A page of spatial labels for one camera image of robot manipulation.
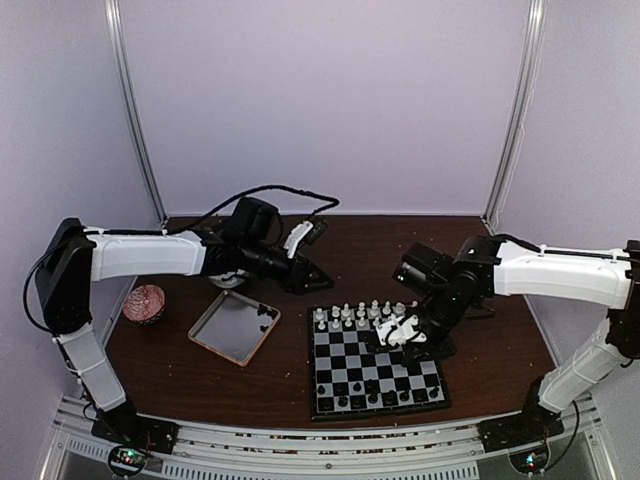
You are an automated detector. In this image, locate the aluminium frame post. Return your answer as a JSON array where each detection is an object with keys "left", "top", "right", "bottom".
[
  {"left": 483, "top": 0, "right": 548, "bottom": 231},
  {"left": 104, "top": 0, "right": 168, "bottom": 225}
]

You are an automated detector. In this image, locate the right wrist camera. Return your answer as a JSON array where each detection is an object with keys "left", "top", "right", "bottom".
[{"left": 375, "top": 315, "right": 427, "bottom": 347}]

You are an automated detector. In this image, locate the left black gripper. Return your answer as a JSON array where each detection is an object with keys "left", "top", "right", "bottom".
[{"left": 240, "top": 238, "right": 334, "bottom": 295}]

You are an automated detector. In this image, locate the red patterned bowl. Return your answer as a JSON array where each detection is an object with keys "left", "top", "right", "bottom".
[{"left": 122, "top": 284, "right": 166, "bottom": 325}]

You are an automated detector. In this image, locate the left aluminium frame post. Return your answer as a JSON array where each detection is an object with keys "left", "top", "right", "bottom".
[{"left": 104, "top": 0, "right": 168, "bottom": 225}]

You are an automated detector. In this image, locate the aluminium front rail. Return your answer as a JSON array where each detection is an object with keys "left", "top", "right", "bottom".
[{"left": 36, "top": 395, "right": 622, "bottom": 479}]

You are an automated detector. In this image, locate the black grey chessboard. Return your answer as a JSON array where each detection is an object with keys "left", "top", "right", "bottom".
[{"left": 307, "top": 300, "right": 451, "bottom": 422}]

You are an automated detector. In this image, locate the right aluminium frame post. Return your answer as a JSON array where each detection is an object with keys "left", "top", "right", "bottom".
[{"left": 483, "top": 0, "right": 548, "bottom": 231}]

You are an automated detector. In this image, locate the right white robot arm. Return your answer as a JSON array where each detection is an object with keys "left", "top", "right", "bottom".
[{"left": 376, "top": 234, "right": 639, "bottom": 442}]

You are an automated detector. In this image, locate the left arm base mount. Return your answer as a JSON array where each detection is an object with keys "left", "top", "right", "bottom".
[{"left": 91, "top": 417, "right": 179, "bottom": 479}]

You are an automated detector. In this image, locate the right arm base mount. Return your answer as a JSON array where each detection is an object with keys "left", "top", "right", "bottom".
[{"left": 478, "top": 413, "right": 565, "bottom": 477}]

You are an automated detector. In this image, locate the wooden rimmed black tray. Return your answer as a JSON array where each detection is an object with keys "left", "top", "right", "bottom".
[{"left": 188, "top": 290, "right": 281, "bottom": 368}]

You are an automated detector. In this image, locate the white ceramic bowl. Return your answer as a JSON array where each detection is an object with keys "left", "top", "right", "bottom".
[{"left": 208, "top": 272, "right": 247, "bottom": 289}]

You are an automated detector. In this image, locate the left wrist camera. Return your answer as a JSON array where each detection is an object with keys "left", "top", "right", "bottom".
[{"left": 282, "top": 220, "right": 328, "bottom": 259}]

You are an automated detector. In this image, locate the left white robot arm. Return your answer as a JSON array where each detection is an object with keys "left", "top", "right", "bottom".
[{"left": 33, "top": 196, "right": 334, "bottom": 444}]

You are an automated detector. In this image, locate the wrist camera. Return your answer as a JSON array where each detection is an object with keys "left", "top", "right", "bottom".
[
  {"left": 375, "top": 315, "right": 427, "bottom": 347},
  {"left": 282, "top": 220, "right": 328, "bottom": 259}
]

